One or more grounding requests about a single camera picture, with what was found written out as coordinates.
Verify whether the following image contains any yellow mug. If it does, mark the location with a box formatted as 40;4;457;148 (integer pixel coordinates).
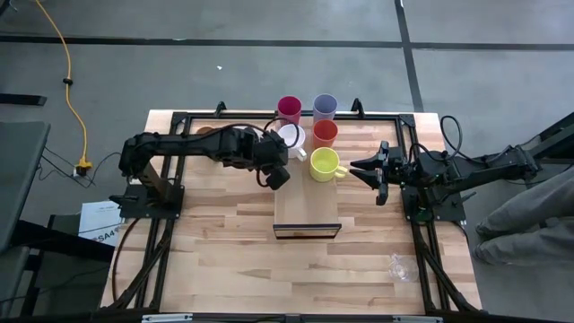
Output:
309;146;349;183

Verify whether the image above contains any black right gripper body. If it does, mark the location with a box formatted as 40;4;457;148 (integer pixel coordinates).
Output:
375;140;418;206

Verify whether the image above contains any red plastic cup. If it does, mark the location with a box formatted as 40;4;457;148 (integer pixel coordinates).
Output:
276;95;303;127

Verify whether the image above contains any yellow power plug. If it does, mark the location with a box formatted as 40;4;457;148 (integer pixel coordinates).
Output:
74;155;94;178

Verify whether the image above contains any lavender plastic cup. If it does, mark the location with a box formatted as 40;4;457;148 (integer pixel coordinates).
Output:
312;92;339;123

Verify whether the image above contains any clear glass mug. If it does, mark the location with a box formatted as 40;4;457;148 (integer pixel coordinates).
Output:
387;252;422;284

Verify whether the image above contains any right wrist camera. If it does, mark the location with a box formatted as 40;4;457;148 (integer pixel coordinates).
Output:
386;145;404;168

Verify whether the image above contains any yellow power cable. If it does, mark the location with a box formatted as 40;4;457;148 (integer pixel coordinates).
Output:
34;0;90;161

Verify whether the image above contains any person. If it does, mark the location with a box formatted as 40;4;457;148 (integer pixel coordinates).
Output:
470;164;574;266

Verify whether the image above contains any white printed box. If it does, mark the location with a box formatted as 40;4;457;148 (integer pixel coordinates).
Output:
77;200;125;248

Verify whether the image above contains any silver metal bracket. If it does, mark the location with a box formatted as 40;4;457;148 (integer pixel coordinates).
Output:
141;313;195;323
391;315;444;323

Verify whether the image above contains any dark grey desk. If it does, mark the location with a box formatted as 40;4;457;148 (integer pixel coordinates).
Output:
0;119;51;255

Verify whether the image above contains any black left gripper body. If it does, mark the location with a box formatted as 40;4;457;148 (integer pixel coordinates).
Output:
250;130;291;190

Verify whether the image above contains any black aluminium rig frame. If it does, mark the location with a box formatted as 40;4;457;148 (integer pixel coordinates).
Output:
99;99;484;315

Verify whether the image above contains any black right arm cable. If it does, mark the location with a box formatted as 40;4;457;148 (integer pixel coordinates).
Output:
439;115;465;159

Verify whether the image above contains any orange plastic cup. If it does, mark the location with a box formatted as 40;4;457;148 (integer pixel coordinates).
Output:
312;118;339;150

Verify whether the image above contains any black flat bar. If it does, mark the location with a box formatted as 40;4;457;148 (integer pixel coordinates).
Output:
0;92;48;108

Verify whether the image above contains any wooden tray box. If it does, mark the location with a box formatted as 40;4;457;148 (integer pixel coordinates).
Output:
272;114;343;240

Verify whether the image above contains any white mug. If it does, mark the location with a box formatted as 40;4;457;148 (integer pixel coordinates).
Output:
276;124;309;162

